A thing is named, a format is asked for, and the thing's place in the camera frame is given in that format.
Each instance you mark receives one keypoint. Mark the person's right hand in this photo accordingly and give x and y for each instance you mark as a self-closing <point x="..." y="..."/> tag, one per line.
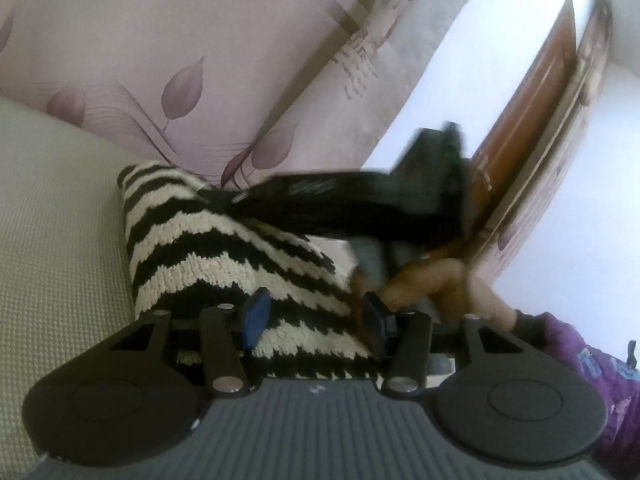
<point x="440" y="285"/>

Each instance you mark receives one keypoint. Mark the person's right forearm purple sleeve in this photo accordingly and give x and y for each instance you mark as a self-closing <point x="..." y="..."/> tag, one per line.
<point x="590" y="375"/>

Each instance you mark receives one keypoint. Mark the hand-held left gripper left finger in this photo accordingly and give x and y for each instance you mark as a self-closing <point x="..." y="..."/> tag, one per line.
<point x="252" y="317"/>

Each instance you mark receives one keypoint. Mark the black white striped knit garment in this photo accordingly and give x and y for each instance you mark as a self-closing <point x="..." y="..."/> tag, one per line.
<point x="190" y="250"/>

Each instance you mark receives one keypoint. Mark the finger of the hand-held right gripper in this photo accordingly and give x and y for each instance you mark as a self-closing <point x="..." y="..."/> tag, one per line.
<point x="325" y="205"/>

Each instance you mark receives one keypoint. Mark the brown wooden door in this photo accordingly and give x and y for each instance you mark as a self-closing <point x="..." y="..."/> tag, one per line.
<point x="530" y="110"/>

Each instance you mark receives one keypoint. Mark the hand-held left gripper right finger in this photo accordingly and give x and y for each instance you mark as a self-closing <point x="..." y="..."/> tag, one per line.
<point x="375" y="320"/>

